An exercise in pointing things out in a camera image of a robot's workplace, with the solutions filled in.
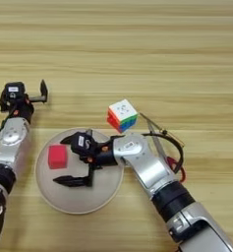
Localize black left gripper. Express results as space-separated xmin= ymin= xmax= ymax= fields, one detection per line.
xmin=0 ymin=79 xmax=49 ymax=123

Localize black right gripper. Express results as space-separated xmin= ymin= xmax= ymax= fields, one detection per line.
xmin=52 ymin=128 xmax=119 ymax=188

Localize small red cube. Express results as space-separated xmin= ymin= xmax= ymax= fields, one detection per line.
xmin=47 ymin=145 xmax=69 ymax=170

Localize round white plate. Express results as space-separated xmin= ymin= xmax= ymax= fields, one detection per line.
xmin=33 ymin=127 xmax=125 ymax=216

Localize multicolour puzzle cube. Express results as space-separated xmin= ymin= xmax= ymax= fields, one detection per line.
xmin=106 ymin=98 xmax=139 ymax=134

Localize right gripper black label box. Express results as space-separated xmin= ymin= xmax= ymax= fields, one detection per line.
xmin=71 ymin=131 xmax=98 ymax=156

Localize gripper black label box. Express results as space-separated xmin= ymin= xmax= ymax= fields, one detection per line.
xmin=4 ymin=82 xmax=26 ymax=99
xmin=71 ymin=131 xmax=98 ymax=156

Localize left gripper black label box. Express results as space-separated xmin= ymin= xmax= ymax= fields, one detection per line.
xmin=4 ymin=82 xmax=26 ymax=99

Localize brass-handled screwdriver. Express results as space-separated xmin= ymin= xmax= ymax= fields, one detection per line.
xmin=139 ymin=111 xmax=185 ymax=148

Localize red-handled scissors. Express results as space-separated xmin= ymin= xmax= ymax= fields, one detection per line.
xmin=146 ymin=119 xmax=187 ymax=183

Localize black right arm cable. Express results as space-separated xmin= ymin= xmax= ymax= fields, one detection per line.
xmin=142 ymin=131 xmax=185 ymax=175

